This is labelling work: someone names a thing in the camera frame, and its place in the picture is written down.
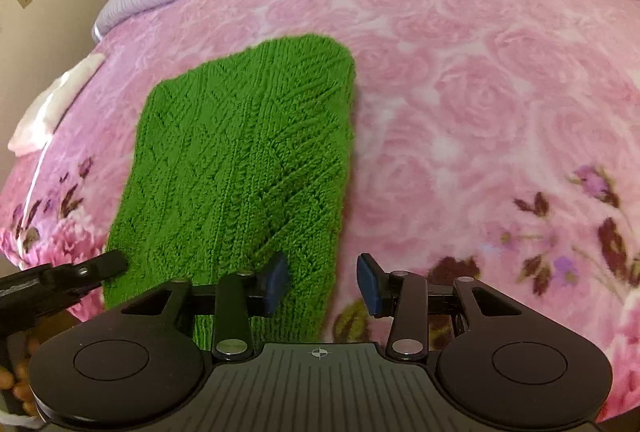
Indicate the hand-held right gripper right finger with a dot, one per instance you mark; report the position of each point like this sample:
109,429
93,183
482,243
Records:
368,285

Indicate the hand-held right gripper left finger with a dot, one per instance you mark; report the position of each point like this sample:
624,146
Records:
278,283

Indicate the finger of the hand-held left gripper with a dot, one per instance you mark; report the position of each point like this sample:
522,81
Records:
95,269

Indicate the green knit sweater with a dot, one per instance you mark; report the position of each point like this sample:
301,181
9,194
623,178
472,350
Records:
240,151

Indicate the person's left hand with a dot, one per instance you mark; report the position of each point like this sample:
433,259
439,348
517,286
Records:
15,377

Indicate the white cloth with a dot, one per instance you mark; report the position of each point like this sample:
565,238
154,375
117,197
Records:
55,101

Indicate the pink rose blanket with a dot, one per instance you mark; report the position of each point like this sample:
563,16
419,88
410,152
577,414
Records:
475,111

